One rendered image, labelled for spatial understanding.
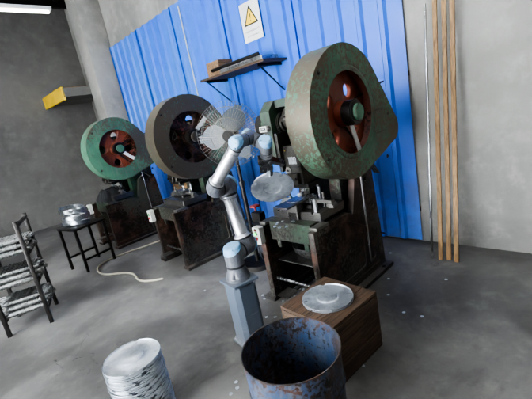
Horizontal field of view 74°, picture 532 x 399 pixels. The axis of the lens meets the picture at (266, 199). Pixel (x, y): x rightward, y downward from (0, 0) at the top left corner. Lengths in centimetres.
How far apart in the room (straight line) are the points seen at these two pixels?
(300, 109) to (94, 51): 573
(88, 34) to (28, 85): 187
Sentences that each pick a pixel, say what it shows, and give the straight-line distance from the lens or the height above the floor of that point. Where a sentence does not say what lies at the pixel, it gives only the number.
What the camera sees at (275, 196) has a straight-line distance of 242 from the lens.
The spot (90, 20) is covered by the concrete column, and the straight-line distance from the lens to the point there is 751.
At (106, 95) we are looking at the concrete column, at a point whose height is 225.
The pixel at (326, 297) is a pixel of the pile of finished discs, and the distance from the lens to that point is 210.
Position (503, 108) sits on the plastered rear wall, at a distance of 319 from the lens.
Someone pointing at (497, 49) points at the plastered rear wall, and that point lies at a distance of 318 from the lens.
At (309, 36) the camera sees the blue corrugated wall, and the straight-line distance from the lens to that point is 386.
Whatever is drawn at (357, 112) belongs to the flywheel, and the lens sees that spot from 224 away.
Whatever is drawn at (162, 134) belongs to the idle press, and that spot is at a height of 141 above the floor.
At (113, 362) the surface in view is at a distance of 214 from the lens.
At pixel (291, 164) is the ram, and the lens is 255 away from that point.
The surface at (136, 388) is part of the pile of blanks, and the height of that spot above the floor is 27.
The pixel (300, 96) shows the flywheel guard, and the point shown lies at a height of 148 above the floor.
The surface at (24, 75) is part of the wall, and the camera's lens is 865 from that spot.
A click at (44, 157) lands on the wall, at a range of 849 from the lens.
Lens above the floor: 143
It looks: 14 degrees down
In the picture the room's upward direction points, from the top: 11 degrees counter-clockwise
